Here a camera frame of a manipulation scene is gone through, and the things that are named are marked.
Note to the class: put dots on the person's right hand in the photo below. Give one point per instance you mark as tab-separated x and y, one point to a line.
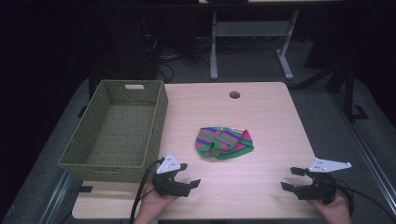
336	213

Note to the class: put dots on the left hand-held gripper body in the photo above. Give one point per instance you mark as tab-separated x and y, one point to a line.
169	183

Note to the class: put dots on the metal floor rail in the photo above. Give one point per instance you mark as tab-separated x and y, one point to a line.
370	155
57	199

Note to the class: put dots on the striped knitted cloth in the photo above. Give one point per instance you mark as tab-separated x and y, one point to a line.
222	143

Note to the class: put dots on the green woven basket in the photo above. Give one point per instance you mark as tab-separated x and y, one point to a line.
121	133

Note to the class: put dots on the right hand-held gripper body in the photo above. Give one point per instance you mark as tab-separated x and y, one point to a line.
320	188

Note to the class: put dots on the grey metal table frame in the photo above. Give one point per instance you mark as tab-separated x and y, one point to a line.
252	28

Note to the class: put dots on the person's left hand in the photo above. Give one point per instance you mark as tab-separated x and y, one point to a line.
154	202

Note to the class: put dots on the black metal stand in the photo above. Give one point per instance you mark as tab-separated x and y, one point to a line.
349	90

